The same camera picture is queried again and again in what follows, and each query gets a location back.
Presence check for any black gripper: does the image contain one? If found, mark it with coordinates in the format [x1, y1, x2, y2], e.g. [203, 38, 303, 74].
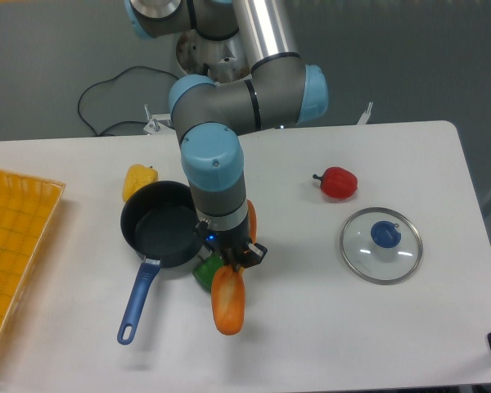
[194, 221, 268, 272]

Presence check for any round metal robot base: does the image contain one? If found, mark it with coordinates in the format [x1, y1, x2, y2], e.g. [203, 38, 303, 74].
[176, 30, 250, 84]

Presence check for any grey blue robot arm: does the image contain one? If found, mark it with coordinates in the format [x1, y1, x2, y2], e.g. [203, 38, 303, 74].
[125, 1, 329, 270]

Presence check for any green bell pepper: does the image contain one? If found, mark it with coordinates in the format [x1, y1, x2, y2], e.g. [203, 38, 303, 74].
[192, 253, 224, 292]

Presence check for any orange carrot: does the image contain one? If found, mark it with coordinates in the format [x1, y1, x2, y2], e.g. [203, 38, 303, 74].
[247, 200, 257, 243]

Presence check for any yellow bell pepper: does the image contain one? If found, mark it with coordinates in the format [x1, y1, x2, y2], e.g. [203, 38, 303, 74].
[122, 164, 159, 202]

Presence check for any red bell pepper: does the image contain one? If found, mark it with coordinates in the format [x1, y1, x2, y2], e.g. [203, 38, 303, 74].
[313, 167, 358, 200]

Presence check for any glass lid with blue knob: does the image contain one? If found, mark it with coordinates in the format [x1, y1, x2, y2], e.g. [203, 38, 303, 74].
[339, 207, 423, 285]

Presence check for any yellow plastic basket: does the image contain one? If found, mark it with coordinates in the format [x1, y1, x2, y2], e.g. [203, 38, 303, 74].
[0, 169, 65, 339]

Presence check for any dark pot with blue handle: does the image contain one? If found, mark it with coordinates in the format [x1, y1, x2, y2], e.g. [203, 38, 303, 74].
[117, 181, 202, 345]

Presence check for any white left table bracket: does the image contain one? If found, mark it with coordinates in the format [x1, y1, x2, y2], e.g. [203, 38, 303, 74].
[143, 104, 174, 135]

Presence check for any white table bracket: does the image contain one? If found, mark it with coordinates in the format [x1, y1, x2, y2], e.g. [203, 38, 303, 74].
[357, 102, 373, 125]
[143, 104, 174, 135]

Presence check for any black cable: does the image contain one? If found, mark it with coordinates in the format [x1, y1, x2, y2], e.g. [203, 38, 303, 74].
[77, 65, 180, 137]

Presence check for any white right table bracket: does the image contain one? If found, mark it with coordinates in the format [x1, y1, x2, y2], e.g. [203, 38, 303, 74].
[357, 102, 373, 125]

